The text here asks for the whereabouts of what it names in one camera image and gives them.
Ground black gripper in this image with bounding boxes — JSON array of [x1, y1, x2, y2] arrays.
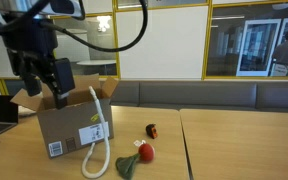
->
[[0, 19, 76, 110]]

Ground white braided rope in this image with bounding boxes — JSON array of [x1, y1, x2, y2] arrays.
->
[[81, 85, 112, 179]]

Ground orange black tape measure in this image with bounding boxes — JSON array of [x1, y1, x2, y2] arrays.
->
[[145, 123, 159, 140]]

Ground red plush radish green leaves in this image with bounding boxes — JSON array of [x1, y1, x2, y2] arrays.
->
[[115, 139, 156, 180]]

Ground open cardboard shipping box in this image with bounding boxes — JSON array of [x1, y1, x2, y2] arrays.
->
[[10, 74, 119, 159]]

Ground dark open laptop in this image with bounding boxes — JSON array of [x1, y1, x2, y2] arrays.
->
[[0, 94, 19, 143]]

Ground grey upholstered bench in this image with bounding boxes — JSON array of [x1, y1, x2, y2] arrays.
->
[[3, 79, 288, 114]]

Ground person in dark shirt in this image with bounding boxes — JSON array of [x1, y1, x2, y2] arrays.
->
[[272, 29, 288, 77]]

